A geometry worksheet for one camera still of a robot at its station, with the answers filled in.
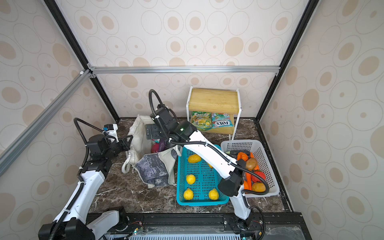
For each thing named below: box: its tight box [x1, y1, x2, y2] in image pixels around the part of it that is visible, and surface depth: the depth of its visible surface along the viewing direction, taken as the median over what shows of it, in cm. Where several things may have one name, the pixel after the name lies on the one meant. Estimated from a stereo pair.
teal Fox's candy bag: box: [211, 112, 234, 129], surface depth 96 cm
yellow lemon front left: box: [183, 188, 194, 201], surface depth 81 cm
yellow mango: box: [188, 154, 202, 164], surface depth 94 cm
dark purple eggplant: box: [159, 138, 169, 152], surface depth 89 cm
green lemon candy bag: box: [191, 111, 212, 131], surface depth 97 cm
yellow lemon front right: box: [208, 188, 219, 201], surface depth 81 cm
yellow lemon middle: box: [186, 174, 196, 185], surface depth 86 cm
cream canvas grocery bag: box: [121, 114, 183, 189], surface depth 78 cm
